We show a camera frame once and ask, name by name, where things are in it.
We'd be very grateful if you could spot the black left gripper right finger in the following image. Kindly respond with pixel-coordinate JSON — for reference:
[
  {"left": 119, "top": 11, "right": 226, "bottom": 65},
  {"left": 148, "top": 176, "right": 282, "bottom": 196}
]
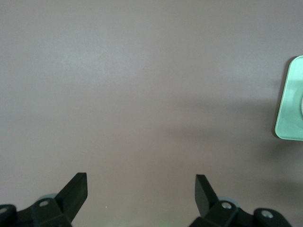
[{"left": 190, "top": 174, "right": 291, "bottom": 227}]

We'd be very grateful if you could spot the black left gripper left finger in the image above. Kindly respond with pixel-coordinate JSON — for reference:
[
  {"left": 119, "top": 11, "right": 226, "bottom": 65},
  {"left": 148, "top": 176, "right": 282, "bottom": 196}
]
[{"left": 0, "top": 172, "right": 89, "bottom": 227}]

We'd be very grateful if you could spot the light green rectangular tray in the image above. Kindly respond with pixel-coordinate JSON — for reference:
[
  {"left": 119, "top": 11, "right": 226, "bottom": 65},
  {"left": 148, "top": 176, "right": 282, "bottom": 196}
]
[{"left": 274, "top": 55, "right": 303, "bottom": 142}]

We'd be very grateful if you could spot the brown table mat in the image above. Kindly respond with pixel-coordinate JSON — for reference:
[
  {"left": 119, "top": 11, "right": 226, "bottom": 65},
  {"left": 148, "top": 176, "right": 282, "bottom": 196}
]
[{"left": 0, "top": 0, "right": 303, "bottom": 227}]

